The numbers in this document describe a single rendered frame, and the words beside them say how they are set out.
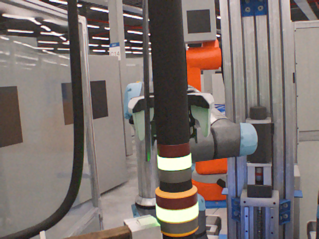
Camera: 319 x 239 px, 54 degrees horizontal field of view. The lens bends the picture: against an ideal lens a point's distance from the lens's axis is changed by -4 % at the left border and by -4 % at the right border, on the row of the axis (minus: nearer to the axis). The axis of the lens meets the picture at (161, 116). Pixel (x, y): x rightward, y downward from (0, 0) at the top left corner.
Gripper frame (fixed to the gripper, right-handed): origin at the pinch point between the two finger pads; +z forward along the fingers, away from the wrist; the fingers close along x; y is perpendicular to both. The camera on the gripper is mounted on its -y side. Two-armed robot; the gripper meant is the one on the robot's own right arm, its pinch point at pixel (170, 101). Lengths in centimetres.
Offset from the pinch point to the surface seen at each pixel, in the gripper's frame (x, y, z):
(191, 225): -1.6, 11.7, 9.5
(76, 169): 8.5, 4.6, 12.4
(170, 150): 0.1, 3.9, 9.5
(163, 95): 0.4, -1.3, 9.4
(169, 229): 0.6, 11.9, 9.8
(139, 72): 70, -18, -577
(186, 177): -1.3, 6.8, 9.1
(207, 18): -45, -78, -383
